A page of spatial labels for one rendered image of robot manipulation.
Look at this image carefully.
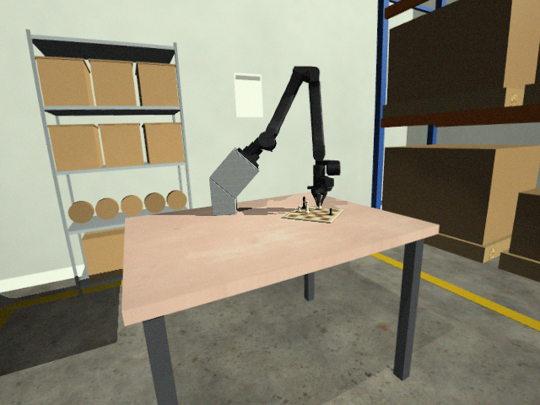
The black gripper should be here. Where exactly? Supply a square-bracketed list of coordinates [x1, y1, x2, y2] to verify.
[307, 175, 327, 207]

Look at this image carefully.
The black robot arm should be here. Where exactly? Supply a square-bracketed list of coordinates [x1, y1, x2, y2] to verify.
[237, 66, 340, 192]

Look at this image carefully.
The brown and cream chessboard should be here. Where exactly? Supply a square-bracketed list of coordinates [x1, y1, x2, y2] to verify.
[283, 206, 343, 224]

